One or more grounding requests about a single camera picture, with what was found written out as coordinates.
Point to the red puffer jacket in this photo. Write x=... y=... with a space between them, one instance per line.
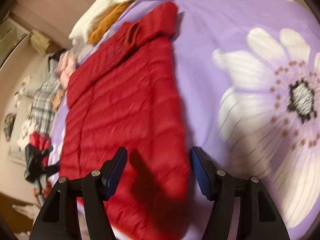
x=42 y=143
x=125 y=95

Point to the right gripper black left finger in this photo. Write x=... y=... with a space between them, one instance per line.
x=58 y=217

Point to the pink garment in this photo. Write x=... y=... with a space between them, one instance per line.
x=66 y=67

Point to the grey plaid garment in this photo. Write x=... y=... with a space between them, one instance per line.
x=42 y=87

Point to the left hand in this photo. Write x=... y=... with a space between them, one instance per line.
x=42 y=191

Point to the tan small cloth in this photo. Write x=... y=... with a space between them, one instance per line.
x=57 y=99

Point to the black garment at headboard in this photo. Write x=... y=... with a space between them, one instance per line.
x=56 y=56

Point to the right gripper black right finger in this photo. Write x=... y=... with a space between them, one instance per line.
x=259 y=217

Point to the white fleece garment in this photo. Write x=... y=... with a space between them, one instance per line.
x=90 y=20

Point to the orange folded garment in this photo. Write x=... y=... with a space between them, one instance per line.
x=112 y=14

